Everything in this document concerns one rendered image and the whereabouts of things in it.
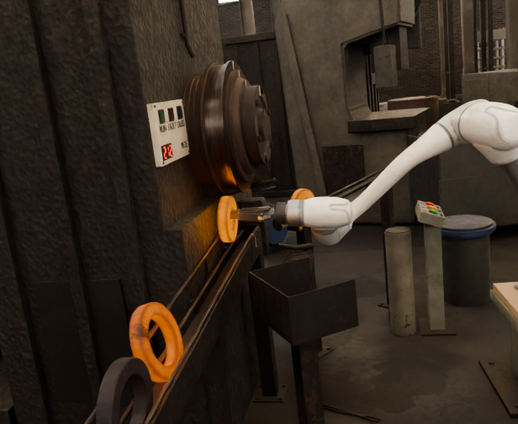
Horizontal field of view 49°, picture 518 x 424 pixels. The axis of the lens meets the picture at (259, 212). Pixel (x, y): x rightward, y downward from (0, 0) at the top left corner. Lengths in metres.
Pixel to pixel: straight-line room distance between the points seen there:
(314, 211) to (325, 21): 3.05
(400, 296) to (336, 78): 2.35
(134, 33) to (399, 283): 1.72
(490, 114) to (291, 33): 3.19
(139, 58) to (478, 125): 1.00
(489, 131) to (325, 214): 0.54
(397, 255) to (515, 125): 1.12
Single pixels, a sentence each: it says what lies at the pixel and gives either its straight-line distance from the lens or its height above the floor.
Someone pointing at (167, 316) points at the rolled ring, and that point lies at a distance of 1.45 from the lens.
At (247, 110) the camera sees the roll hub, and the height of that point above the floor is 1.18.
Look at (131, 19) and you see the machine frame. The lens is 1.68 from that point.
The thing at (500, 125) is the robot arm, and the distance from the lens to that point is 1.78.
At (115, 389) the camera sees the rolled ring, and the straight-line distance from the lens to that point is 1.13.
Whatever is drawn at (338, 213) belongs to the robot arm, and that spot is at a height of 0.83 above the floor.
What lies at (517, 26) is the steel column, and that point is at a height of 1.67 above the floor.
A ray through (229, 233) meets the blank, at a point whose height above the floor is 0.79.
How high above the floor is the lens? 1.27
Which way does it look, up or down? 13 degrees down
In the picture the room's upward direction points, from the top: 7 degrees counter-clockwise
